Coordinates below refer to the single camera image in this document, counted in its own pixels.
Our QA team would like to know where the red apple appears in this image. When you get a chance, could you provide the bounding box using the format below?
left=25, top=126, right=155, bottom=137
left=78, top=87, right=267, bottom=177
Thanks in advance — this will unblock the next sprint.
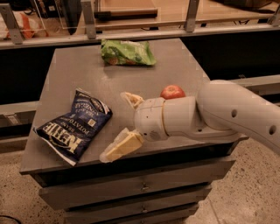
left=160, top=85, right=186, bottom=100

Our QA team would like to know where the grey metal railing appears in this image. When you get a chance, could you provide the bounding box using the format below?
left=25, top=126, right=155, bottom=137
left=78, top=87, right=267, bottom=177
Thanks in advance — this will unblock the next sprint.
left=0, top=0, right=280, bottom=50

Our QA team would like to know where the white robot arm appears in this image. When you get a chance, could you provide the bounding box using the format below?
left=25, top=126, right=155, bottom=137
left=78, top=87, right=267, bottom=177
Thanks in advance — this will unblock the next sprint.
left=100, top=80, right=280, bottom=163

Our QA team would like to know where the green rice chip bag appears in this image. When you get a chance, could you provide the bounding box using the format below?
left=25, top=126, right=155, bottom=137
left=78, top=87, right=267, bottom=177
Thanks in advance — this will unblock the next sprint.
left=101, top=39, right=157, bottom=66

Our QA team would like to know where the blue kettle chip bag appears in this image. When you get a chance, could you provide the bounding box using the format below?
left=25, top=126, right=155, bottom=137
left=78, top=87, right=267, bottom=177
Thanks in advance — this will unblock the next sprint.
left=33, top=88, right=113, bottom=166

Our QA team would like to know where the orange white bag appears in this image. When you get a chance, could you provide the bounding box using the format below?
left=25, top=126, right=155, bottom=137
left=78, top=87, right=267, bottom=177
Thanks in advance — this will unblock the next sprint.
left=0, top=12, right=48, bottom=39

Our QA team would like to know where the grey drawer cabinet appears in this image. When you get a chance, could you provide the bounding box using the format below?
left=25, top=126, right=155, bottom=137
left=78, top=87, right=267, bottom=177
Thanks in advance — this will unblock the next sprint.
left=20, top=38, right=240, bottom=224

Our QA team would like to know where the black floor cable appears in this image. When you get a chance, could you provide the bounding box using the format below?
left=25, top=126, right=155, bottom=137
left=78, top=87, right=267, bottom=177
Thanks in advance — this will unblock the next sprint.
left=0, top=214, right=23, bottom=224

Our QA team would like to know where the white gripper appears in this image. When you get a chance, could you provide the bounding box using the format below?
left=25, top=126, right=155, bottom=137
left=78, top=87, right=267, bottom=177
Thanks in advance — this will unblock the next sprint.
left=99, top=92, right=168, bottom=163

